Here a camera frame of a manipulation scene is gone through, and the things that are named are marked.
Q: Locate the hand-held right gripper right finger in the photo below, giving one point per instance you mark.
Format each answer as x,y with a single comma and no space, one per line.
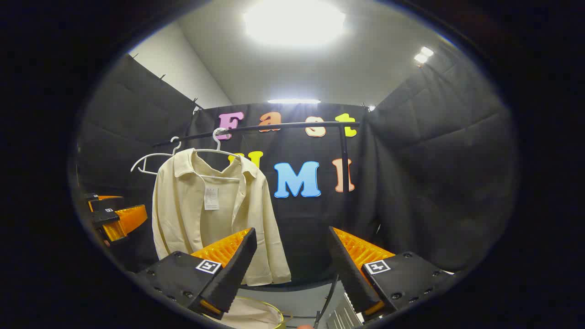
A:
349,269

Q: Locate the cream collared shirt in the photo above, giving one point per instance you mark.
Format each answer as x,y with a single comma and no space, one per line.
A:
183,205

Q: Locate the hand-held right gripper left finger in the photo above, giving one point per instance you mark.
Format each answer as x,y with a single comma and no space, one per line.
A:
233,274

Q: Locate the small ceiling spotlight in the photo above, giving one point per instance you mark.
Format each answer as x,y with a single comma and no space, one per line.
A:
420,58
427,51

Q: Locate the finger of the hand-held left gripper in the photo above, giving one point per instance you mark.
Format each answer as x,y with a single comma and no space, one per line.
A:
107,204
130,219

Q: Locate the pale ribbed panel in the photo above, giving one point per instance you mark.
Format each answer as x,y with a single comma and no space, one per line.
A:
343,317

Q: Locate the large ceiling light panel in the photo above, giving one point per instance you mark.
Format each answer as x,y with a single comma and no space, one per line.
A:
294,101
295,23

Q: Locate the black metal clothes rack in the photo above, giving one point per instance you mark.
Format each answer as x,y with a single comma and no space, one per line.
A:
292,125

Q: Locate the yellow rimmed laundry hamper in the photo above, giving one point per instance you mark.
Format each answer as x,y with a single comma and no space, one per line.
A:
256,315

